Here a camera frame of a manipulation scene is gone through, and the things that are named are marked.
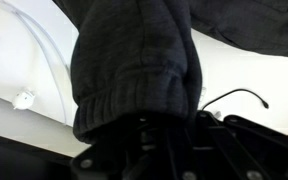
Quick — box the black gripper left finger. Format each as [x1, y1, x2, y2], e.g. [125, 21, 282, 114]
[123, 116, 171, 180]

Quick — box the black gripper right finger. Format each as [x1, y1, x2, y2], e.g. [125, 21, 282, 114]
[197, 111, 288, 180]

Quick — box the dark grey sweatpants cloth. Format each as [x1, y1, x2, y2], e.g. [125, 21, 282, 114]
[53, 0, 288, 144]

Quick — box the black cable on desk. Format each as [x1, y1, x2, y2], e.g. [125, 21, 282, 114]
[201, 88, 270, 112]

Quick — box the white cable on desk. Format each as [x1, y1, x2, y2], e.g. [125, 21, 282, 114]
[0, 0, 72, 125]

